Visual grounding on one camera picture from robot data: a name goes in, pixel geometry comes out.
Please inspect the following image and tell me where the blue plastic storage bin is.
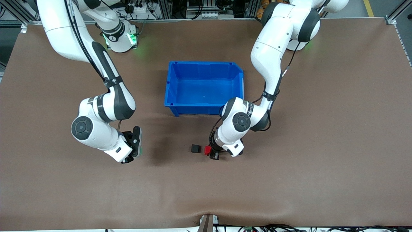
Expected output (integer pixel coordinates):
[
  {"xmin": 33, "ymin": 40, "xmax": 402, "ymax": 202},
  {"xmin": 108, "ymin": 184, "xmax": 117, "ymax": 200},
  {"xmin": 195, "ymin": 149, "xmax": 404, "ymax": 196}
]
[{"xmin": 164, "ymin": 61, "xmax": 245, "ymax": 118}]

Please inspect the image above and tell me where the brown table mat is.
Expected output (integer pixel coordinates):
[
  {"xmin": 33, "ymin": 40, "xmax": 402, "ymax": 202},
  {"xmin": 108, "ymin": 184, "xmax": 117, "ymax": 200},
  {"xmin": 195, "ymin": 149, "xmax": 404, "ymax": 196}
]
[{"xmin": 0, "ymin": 18, "xmax": 412, "ymax": 231}]

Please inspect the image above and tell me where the white power strip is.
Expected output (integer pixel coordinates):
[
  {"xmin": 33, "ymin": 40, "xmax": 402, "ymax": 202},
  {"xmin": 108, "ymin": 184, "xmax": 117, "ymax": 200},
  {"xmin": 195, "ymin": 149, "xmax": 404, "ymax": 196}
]
[{"xmin": 126, "ymin": 0, "xmax": 152, "ymax": 14}]

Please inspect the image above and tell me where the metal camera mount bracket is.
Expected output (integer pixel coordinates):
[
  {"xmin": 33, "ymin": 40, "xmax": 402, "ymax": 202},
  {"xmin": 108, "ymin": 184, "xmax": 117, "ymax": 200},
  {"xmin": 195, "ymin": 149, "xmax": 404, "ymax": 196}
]
[{"xmin": 199, "ymin": 214, "xmax": 219, "ymax": 232}]

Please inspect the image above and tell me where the black cable bundle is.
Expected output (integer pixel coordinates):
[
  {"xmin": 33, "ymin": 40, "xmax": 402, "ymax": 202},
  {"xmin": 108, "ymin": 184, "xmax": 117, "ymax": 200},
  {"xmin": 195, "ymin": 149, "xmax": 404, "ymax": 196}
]
[{"xmin": 222, "ymin": 224, "xmax": 412, "ymax": 232}]

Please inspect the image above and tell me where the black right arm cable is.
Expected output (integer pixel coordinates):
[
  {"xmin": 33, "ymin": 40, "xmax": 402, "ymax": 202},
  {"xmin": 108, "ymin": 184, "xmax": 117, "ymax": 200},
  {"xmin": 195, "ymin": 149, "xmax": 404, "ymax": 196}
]
[{"xmin": 65, "ymin": 0, "xmax": 121, "ymax": 132}]

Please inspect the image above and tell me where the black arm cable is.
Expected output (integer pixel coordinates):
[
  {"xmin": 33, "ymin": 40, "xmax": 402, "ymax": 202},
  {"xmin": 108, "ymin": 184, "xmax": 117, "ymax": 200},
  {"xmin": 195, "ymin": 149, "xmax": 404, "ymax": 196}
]
[
  {"xmin": 65, "ymin": 0, "xmax": 121, "ymax": 132},
  {"xmin": 209, "ymin": 41, "xmax": 301, "ymax": 145}
]

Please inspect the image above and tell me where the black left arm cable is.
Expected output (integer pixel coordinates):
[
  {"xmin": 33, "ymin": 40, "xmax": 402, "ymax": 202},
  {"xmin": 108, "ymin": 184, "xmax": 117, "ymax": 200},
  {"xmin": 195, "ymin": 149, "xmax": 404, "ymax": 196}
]
[{"xmin": 209, "ymin": 41, "xmax": 301, "ymax": 145}]

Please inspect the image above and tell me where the aluminium frame rail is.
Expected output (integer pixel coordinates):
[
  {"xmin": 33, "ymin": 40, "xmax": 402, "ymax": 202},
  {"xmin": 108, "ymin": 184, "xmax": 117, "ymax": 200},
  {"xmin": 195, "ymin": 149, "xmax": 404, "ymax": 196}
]
[{"xmin": 27, "ymin": 18, "xmax": 396, "ymax": 25}]

